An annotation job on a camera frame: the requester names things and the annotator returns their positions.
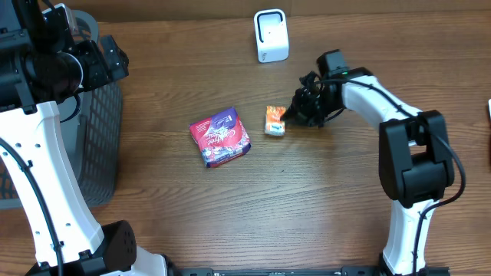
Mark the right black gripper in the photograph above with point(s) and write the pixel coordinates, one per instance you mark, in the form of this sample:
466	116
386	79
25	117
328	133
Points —
296	111

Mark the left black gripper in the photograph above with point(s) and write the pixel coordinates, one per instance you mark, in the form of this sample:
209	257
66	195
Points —
102	73

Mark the small orange packet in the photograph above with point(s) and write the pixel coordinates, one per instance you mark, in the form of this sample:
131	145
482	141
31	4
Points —
274	126

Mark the purple red pad package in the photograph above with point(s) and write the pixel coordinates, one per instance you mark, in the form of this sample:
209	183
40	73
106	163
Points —
221	137

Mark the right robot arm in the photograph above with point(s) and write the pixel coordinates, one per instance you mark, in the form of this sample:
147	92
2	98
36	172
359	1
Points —
415	163

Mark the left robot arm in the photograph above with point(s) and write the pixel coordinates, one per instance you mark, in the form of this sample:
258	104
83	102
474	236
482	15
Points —
68	239

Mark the white barcode scanner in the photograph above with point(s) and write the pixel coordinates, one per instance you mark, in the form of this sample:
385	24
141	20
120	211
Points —
271	34

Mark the dark grey plastic basket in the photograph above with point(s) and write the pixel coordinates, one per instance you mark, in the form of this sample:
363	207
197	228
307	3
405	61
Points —
91	140

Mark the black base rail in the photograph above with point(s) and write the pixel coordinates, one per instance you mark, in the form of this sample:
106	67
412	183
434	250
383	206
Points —
344	271

